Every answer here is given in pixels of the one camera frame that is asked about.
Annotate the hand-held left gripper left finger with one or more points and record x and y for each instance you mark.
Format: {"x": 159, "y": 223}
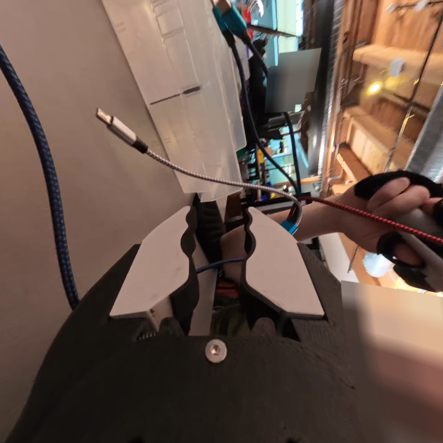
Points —
{"x": 155, "y": 270}

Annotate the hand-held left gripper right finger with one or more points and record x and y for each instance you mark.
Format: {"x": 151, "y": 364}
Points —
{"x": 280, "y": 273}

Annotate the clear plastic bin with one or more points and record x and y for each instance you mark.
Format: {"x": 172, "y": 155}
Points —
{"x": 193, "y": 103}

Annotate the person's right hand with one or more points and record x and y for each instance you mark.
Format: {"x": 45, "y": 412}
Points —
{"x": 356, "y": 221}

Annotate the round ceiling lamp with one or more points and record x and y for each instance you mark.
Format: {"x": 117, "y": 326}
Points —
{"x": 373, "y": 88}

